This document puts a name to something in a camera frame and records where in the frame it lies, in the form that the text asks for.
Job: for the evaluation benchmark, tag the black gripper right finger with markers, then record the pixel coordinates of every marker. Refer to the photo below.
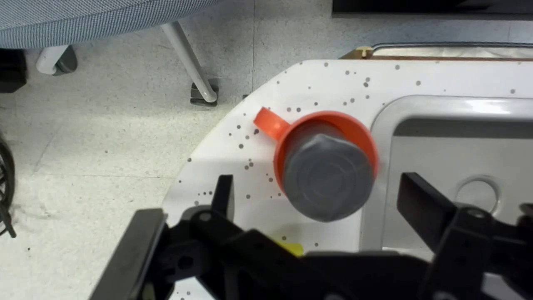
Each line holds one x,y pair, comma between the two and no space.
421,208

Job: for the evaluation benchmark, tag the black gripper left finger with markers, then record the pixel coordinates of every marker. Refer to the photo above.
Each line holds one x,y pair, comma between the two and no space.
223,193

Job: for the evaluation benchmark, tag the grey cylindrical object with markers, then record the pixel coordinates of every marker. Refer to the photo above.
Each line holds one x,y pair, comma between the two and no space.
326,176

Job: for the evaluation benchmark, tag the orange cup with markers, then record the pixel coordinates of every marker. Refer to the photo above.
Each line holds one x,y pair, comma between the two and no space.
333,118

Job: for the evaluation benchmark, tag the silver toy sink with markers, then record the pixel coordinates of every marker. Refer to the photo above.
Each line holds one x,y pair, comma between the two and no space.
443,160

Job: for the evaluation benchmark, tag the office chair base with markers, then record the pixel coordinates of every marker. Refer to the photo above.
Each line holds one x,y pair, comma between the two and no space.
83,16

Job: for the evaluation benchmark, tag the black box on floor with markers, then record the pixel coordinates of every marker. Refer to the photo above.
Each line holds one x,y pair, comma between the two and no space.
9,68

